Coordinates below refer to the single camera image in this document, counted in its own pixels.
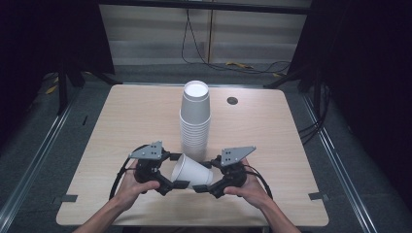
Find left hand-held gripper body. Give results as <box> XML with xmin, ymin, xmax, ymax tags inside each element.
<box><xmin>128</xmin><ymin>140</ymin><xmax>176</xmax><ymax>197</ymax></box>

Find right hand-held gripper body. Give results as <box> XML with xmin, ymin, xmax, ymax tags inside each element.
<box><xmin>207</xmin><ymin>145</ymin><xmax>258</xmax><ymax>200</ymax></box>

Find single white paper cup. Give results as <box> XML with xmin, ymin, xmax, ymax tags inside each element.
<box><xmin>170</xmin><ymin>152</ymin><xmax>215</xmax><ymax>190</ymax></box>

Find stack of white paper cups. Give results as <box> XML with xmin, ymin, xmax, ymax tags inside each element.
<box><xmin>179</xmin><ymin>80</ymin><xmax>212</xmax><ymax>163</ymax></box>

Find person's right hand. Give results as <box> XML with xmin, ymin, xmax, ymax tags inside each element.
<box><xmin>223</xmin><ymin>157</ymin><xmax>272</xmax><ymax>211</ymax></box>

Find person's left hand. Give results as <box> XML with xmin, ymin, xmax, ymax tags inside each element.
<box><xmin>114</xmin><ymin>159</ymin><xmax>161</xmax><ymax>212</ymax></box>

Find grey tape strip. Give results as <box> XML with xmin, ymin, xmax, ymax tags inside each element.
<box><xmin>60</xmin><ymin>193</ymin><xmax>79</xmax><ymax>204</ymax></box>
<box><xmin>307</xmin><ymin>191</ymin><xmax>329</xmax><ymax>202</ymax></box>

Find long yellow floor strip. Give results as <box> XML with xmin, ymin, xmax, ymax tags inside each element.
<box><xmin>225</xmin><ymin>61</ymin><xmax>255</xmax><ymax>70</ymax></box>

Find black metal stand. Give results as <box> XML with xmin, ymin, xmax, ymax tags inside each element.
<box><xmin>263</xmin><ymin>64</ymin><xmax>326</xmax><ymax>115</ymax></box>
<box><xmin>55</xmin><ymin>62</ymin><xmax>121</xmax><ymax>117</ymax></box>

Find black overhead bar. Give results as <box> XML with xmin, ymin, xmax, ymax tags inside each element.
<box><xmin>96</xmin><ymin>0</ymin><xmax>313</xmax><ymax>16</ymax></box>

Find black curtain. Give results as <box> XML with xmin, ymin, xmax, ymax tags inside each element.
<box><xmin>0</xmin><ymin>0</ymin><xmax>117</xmax><ymax>145</ymax></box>
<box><xmin>287</xmin><ymin>0</ymin><xmax>412</xmax><ymax>203</ymax></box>

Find left hand-held gripper black cable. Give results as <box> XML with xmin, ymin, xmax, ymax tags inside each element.
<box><xmin>108</xmin><ymin>144</ymin><xmax>151</xmax><ymax>201</ymax></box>

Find hand-held gripper black cable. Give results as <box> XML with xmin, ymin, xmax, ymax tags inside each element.
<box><xmin>244</xmin><ymin>163</ymin><xmax>274</xmax><ymax>200</ymax></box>
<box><xmin>108</xmin><ymin>144</ymin><xmax>151</xmax><ymax>201</ymax></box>

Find right hand-held gripper black cable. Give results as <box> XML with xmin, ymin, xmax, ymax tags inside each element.
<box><xmin>244</xmin><ymin>163</ymin><xmax>274</xmax><ymax>200</ymax></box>

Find bundle of black floor cables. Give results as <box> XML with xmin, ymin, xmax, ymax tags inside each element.
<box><xmin>297</xmin><ymin>90</ymin><xmax>332</xmax><ymax>146</ymax></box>

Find metal floor rail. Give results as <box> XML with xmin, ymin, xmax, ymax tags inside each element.
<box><xmin>300</xmin><ymin>93</ymin><xmax>379</xmax><ymax>233</ymax></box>
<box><xmin>0</xmin><ymin>102</ymin><xmax>76</xmax><ymax>225</ymax></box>

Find black hanging cable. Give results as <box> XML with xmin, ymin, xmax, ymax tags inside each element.
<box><xmin>180</xmin><ymin>8</ymin><xmax>292</xmax><ymax>76</ymax></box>

